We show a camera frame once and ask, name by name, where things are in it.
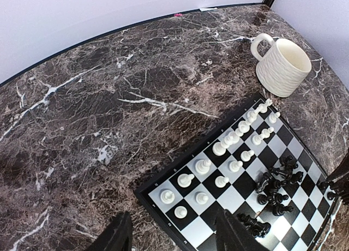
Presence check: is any white pawn near corner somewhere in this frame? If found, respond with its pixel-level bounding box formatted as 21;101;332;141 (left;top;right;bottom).
174;206;188;219

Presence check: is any white chess piece corner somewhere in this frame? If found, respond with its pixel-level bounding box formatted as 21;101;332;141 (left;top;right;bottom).
160;189;176;204

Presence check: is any cream ceramic mug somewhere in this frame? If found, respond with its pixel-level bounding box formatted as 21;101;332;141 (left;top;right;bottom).
250;33;312;98

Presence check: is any black white chessboard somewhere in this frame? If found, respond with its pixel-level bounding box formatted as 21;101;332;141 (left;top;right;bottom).
135;94;334;250

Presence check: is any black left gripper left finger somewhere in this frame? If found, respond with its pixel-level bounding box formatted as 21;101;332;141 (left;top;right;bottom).
94;211;133;250

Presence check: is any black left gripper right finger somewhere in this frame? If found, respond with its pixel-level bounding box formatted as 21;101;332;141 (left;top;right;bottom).
215;210;268;251

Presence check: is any pile of black chess pieces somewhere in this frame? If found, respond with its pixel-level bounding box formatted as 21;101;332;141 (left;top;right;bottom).
255;155;304;216

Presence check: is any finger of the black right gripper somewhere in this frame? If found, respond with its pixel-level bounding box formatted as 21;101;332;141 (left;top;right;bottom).
327;152;348;205

